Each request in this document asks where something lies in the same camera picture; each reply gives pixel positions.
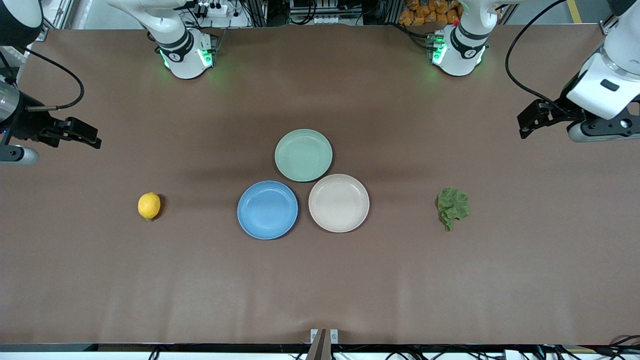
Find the yellow lemon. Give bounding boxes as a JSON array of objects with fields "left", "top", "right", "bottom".
[{"left": 137, "top": 192, "right": 162, "bottom": 222}]

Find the green lettuce leaf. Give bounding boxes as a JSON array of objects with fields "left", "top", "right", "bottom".
[{"left": 436, "top": 187, "right": 471, "bottom": 232}]

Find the bag of orange fruit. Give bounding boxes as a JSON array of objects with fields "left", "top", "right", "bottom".
[{"left": 398, "top": 0, "right": 462, "bottom": 27}]

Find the white power strip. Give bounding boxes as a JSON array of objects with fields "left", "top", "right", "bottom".
[{"left": 196, "top": 1, "right": 229, "bottom": 19}]

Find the blue plate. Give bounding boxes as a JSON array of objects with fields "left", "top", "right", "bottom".
[{"left": 237, "top": 180, "right": 299, "bottom": 241}]

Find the beige plate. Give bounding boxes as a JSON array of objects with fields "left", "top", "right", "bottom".
[{"left": 308, "top": 173, "right": 371, "bottom": 234}]

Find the pale green plate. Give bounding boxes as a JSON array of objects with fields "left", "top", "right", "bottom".
[{"left": 274, "top": 129, "right": 334, "bottom": 183}]

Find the black table edge strip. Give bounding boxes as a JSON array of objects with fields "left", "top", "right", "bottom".
[{"left": 0, "top": 342, "right": 640, "bottom": 354}]

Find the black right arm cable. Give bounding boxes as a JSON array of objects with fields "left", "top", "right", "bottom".
[{"left": 0, "top": 47, "right": 85, "bottom": 111}]

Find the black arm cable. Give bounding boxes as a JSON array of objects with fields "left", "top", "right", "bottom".
[
  {"left": 504, "top": 0, "right": 568, "bottom": 113},
  {"left": 0, "top": 47, "right": 85, "bottom": 111}
]

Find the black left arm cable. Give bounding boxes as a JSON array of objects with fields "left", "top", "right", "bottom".
[{"left": 504, "top": 0, "right": 568, "bottom": 113}]

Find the metal table edge bracket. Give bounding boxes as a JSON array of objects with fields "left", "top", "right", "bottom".
[{"left": 310, "top": 328, "right": 339, "bottom": 346}]

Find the brown camera pole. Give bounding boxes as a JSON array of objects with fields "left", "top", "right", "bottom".
[{"left": 305, "top": 328, "right": 328, "bottom": 360}]

